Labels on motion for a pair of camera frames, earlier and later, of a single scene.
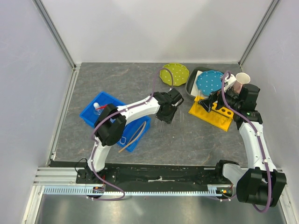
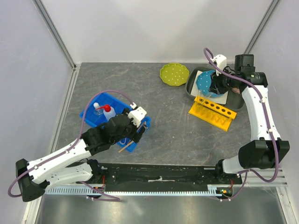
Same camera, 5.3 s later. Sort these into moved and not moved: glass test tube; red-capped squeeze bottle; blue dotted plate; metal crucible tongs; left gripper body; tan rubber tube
Moved: left gripper body; glass test tube
Not moved: blue dotted plate; red-capped squeeze bottle; tan rubber tube; metal crucible tongs
